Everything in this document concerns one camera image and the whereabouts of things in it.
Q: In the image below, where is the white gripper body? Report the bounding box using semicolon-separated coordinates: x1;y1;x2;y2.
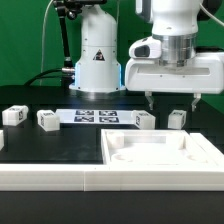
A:
125;35;224;94

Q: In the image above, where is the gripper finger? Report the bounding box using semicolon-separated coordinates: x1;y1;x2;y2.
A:
145;91;154;110
191;93;201;112

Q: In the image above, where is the white square tabletop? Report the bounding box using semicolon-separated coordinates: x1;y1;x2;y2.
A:
101;129;215;166

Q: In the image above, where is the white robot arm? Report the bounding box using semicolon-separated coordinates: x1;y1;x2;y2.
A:
70;0;224;102

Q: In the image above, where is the white tag base sheet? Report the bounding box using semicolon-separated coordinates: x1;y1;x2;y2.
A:
56;109;133;124

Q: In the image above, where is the white obstacle fence front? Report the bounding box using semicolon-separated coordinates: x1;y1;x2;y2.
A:
0;164;224;192

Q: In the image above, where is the white block left edge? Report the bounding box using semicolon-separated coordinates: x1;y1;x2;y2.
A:
0;130;4;151

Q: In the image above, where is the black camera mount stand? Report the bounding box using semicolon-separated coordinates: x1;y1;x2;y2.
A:
53;0;107;88

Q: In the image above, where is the black cable bundle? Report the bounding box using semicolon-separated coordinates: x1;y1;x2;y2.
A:
23;68;75;87

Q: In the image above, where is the white cable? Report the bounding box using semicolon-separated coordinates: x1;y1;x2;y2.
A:
39;0;55;87

